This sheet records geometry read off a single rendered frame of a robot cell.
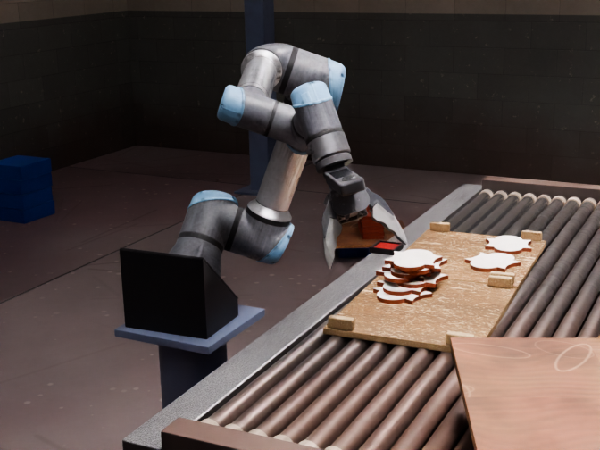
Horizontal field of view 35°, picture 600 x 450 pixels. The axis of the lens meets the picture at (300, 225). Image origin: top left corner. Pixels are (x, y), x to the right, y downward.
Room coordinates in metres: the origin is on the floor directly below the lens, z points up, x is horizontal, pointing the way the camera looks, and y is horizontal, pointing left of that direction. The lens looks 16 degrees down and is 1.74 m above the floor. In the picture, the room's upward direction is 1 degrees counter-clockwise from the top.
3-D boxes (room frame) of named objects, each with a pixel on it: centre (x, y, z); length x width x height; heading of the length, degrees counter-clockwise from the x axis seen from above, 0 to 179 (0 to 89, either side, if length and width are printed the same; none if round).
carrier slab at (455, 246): (2.48, -0.46, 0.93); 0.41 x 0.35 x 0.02; 156
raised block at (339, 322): (1.97, -0.09, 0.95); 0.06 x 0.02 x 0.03; 66
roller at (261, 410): (2.39, -0.28, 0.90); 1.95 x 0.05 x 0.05; 154
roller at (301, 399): (2.37, -0.33, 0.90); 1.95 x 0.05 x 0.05; 154
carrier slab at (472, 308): (2.10, -0.29, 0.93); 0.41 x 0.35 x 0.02; 156
